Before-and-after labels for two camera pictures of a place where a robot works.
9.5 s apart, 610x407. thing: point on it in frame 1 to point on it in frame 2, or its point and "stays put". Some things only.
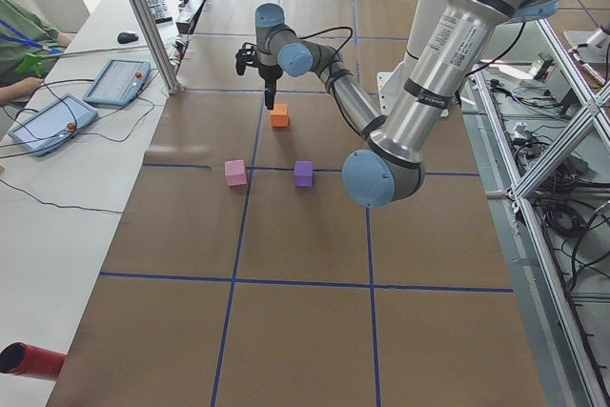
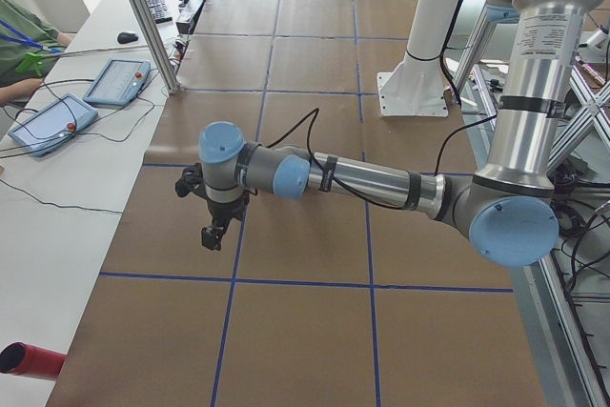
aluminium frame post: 149,18 stays put
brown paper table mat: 243,273 stays put
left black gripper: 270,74 to 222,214
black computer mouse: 127,37 stays put
